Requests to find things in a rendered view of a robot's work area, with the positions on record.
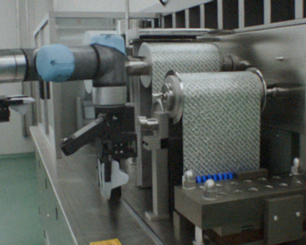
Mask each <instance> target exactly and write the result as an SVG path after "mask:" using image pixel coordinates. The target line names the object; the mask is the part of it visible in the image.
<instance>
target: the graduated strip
mask: <svg viewBox="0 0 306 245"><path fill-rule="evenodd" d="M119 201H120V202H121V204H122V205H123V206H124V207H125V208H126V209H127V211H128V212H129V213H130V214H131V215H132V216H133V217H134V219H135V220H136V221H137V222H138V223H139V224H140V226H141V227H142V228H143V229H144V230H145V231H146V232H147V233H148V235H149V236H150V237H151V238H152V239H153V240H154V242H155V243H156V244H157V245H167V244H166V243H165V242H164V241H163V240H162V239H161V237H160V236H159V235H158V234H157V233H156V232H155V231H154V230H153V229H152V228H151V227H150V226H149V224H148V223H147V222H146V221H145V220H144V219H143V218H142V217H141V216H140V215H139V214H138V213H137V211H136V210H135V209H134V208H133V207H132V206H131V205H130V204H129V203H128V202H127V201H126V200H125V199H119Z"/></svg>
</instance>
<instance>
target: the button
mask: <svg viewBox="0 0 306 245"><path fill-rule="evenodd" d="M90 245H121V243H120V242H119V240H118V239H110V240H104V241H97V242H91V243H90Z"/></svg>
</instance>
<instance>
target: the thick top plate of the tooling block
mask: <svg viewBox="0 0 306 245"><path fill-rule="evenodd" d="M290 171H291V170H290ZM290 171H283V172H278V173H271V174H268V176H266V177H259V178H252V179H244V180H236V179H234V178H233V179H225V180H218V181H215V183H216V188H217V196H218V199H216V200H211V201H210V200H204V199H203V198H202V196H203V190H204V188H205V182H202V183H196V186H197V188H196V189H193V190H187V189H183V185H179V186H175V187H174V203H175V209H176V210H177V211H179V212H180V213H181V214H182V215H184V216H185V217H186V218H187V219H188V220H190V221H191V222H192V223H193V224H195V225H196V226H197V227H199V228H200V229H201V230H204V229H210V228H216V227H222V226H228V225H234V224H239V223H245V222H250V221H256V220H260V219H264V207H265V199H270V198H276V197H282V196H286V195H292V194H301V195H303V196H304V199H303V212H304V211H306V170H303V174H301V175H295V174H291V173H290Z"/></svg>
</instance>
